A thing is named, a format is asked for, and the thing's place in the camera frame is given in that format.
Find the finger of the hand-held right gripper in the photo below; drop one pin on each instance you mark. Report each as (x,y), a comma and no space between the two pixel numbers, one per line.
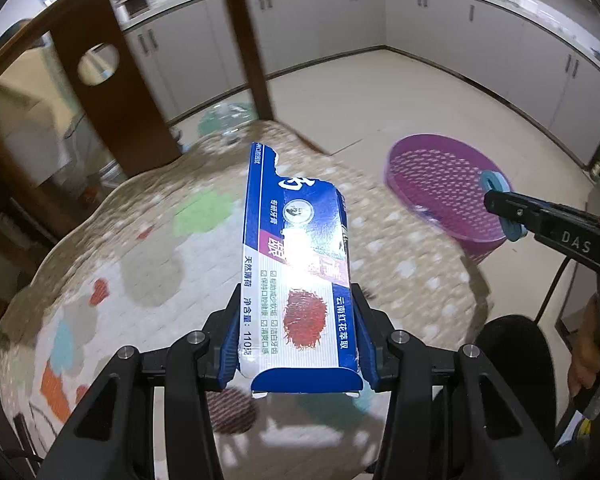
(505,205)

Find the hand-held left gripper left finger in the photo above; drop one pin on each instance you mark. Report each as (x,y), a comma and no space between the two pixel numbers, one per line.
(227,355)

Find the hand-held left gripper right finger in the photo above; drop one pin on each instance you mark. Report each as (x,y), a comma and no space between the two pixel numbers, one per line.
(367,350)

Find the light blue tape roll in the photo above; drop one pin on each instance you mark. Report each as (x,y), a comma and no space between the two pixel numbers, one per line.
(492,180)

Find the purple plastic basket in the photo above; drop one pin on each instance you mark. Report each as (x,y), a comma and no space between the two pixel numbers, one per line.
(430,175)

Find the blue toothpaste box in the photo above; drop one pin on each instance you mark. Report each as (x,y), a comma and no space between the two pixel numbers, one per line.
(300,270)

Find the person's right hand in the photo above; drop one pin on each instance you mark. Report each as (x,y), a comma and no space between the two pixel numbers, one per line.
(587,350)

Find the heart print quilted blanket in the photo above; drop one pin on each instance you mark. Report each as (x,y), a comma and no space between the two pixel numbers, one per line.
(145,260)

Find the grey kitchen cabinets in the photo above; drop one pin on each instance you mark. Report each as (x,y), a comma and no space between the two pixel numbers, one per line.
(330,25)

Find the brown wooden panel leg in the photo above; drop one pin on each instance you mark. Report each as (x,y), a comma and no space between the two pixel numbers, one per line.
(130,110)

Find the white microwave oven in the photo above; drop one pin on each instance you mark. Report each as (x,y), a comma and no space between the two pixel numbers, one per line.
(136,5)

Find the brown wooden post leg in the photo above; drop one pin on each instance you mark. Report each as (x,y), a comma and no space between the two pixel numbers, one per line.
(245,45)

